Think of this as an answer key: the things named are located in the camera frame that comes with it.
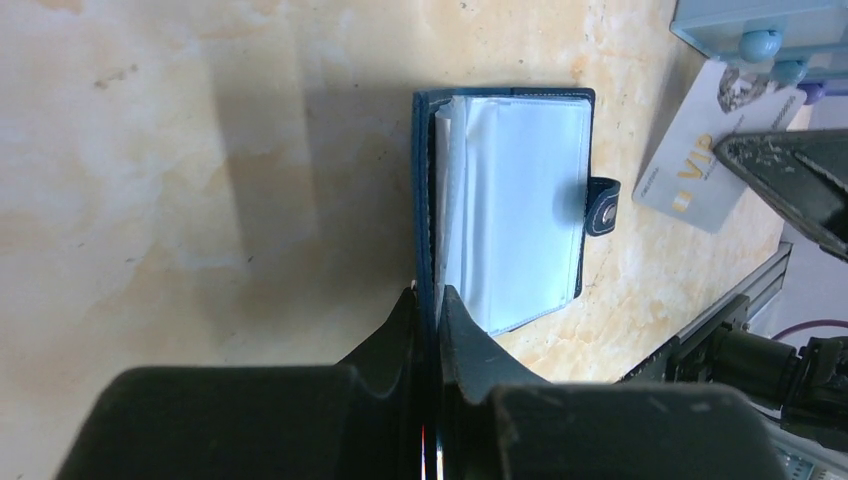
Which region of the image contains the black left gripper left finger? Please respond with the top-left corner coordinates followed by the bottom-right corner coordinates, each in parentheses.
top-left (58, 288), bottom-right (422, 479)

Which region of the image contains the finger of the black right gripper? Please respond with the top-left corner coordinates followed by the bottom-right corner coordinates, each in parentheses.
top-left (713, 129), bottom-right (847, 262)

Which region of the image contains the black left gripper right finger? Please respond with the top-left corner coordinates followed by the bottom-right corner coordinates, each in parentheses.
top-left (438, 287), bottom-right (785, 479)

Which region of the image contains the white VIP credit card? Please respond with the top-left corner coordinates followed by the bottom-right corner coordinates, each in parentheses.
top-left (632, 60), bottom-right (807, 234)

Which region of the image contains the dark blue leather card holder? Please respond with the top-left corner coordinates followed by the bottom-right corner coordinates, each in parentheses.
top-left (411, 87), bottom-right (621, 336)

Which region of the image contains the light blue drawer organizer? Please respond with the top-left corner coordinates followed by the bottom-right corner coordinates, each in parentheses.
top-left (670, 0), bottom-right (847, 105)

